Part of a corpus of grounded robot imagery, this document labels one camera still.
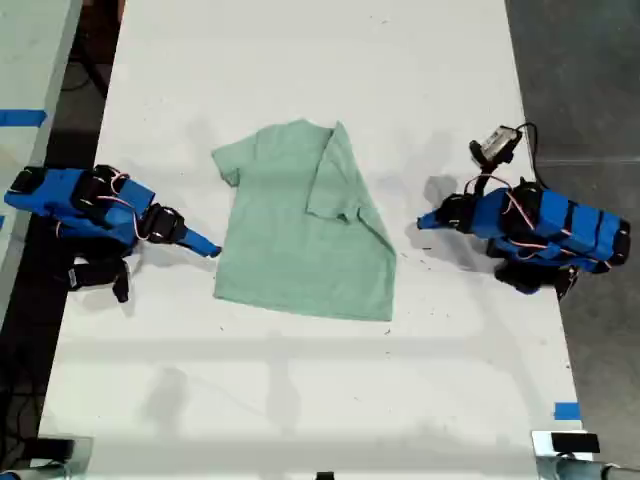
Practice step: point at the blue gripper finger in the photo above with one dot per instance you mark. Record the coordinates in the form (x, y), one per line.
(435, 215)
(434, 226)
(197, 247)
(202, 238)

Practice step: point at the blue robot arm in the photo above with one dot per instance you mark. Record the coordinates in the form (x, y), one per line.
(50, 200)
(575, 220)

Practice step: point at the pale green T-shirt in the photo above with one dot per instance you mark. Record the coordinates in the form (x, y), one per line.
(300, 250)

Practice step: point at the long blue tape strip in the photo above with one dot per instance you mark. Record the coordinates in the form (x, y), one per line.
(22, 117)

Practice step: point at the pale side table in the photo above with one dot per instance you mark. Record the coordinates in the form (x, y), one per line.
(30, 60)

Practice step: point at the short blue tape strip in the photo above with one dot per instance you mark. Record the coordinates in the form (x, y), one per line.
(566, 411)

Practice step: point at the white box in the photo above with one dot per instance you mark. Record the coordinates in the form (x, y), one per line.
(541, 442)

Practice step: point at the small black box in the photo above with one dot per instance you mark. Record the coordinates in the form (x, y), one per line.
(575, 443)
(55, 450)

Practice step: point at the black camera stalk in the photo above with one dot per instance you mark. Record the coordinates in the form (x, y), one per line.
(482, 177)

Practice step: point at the silver and black camera box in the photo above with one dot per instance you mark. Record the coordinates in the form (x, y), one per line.
(497, 142)

